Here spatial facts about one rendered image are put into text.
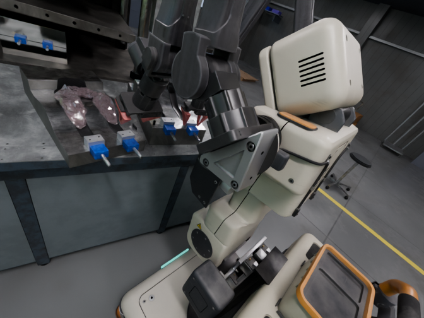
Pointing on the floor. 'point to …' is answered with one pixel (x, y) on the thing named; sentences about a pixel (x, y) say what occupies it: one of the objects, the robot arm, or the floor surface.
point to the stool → (349, 171)
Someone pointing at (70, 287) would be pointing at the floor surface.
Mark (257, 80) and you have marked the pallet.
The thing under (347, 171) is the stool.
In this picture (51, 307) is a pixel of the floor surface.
